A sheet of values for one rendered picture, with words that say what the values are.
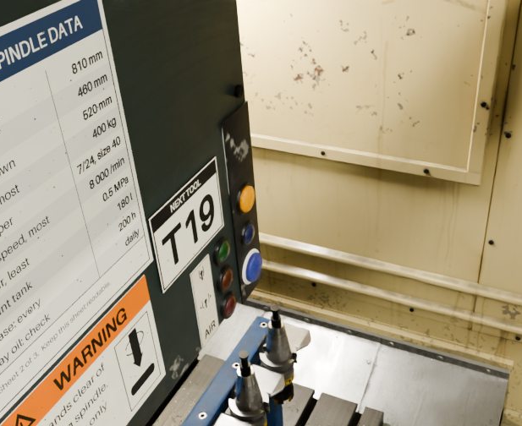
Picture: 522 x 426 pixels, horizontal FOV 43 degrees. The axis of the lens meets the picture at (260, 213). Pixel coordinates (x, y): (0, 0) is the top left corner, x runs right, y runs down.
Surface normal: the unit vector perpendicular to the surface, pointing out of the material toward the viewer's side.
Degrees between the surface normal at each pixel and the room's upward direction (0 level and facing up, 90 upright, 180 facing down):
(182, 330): 90
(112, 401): 90
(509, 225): 90
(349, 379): 24
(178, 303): 90
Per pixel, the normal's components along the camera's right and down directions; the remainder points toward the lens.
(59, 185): 0.90, 0.20
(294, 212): -0.44, 0.52
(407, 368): -0.24, -0.54
